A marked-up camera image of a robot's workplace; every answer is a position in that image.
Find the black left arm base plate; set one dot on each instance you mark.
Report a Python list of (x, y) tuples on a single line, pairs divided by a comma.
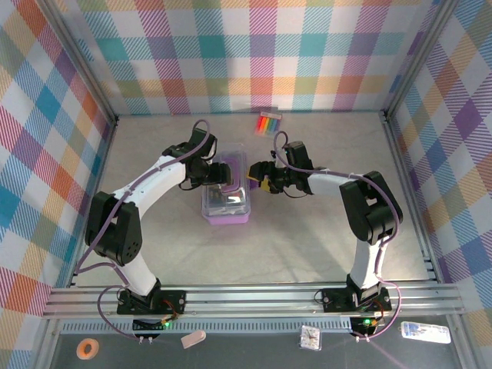
[(173, 303)]

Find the pack of rainbow coloured markers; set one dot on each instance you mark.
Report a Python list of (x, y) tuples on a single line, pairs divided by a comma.
[(268, 123)]

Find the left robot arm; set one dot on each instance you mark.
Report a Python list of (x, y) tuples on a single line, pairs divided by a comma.
[(153, 180)]

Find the pink eraser block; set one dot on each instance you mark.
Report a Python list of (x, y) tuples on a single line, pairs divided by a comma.
[(192, 339)]

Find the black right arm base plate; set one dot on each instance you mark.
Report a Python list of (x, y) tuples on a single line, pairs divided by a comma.
[(334, 300)]

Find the black controller board green light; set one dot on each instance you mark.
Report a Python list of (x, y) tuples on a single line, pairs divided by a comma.
[(365, 324), (148, 326)]

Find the orange tape roll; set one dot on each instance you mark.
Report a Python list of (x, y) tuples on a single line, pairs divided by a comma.
[(80, 349)]

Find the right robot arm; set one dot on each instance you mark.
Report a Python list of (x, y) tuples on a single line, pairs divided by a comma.
[(334, 183)]

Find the aluminium table edge rail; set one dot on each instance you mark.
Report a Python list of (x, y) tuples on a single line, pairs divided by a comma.
[(401, 169), (100, 173)]

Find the small white clock box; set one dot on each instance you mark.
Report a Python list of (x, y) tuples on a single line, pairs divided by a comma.
[(310, 338)]

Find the aluminium frame post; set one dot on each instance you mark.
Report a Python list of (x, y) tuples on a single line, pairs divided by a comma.
[(81, 57), (418, 57)]

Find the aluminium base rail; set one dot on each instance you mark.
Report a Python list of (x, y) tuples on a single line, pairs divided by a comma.
[(250, 300)]

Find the purple toolbox with clear lid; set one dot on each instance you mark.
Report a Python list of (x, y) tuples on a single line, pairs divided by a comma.
[(227, 219)]

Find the white label card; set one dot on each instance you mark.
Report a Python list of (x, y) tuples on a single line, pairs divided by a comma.
[(426, 333)]

